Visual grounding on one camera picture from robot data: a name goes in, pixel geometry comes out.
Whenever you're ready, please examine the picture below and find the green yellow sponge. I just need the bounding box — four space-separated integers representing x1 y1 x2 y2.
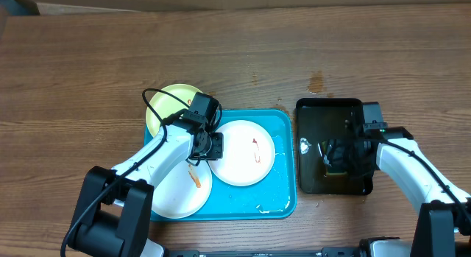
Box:
319 139 349 175

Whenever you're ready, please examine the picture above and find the white plate with red stain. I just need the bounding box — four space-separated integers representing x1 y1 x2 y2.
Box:
209 120 275 186

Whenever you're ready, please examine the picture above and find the white plate with orange stain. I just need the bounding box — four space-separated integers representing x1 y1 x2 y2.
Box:
152 161 213 219

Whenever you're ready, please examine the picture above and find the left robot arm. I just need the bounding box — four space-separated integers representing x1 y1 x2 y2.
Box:
60 124 223 257

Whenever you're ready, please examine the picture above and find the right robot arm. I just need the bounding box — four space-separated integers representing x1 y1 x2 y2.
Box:
319 127 470 256

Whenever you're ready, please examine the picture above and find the black water tray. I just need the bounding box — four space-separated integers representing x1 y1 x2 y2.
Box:
295 98 374 196

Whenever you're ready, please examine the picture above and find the blue plastic tray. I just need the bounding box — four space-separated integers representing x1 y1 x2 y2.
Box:
142 108 298 222

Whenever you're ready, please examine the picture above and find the yellow-green plate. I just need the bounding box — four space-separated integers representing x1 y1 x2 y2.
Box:
146 84 201 137

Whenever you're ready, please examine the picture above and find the left black cable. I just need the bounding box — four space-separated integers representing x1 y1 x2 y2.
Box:
60 88 192 257

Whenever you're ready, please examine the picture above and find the black cable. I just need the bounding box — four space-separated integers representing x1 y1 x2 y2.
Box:
60 88 192 257
378 137 471 228

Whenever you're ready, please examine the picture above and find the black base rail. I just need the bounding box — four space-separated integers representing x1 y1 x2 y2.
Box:
163 247 369 257

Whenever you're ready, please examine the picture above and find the right black cable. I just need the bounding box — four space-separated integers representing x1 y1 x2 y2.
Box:
378 137 471 228

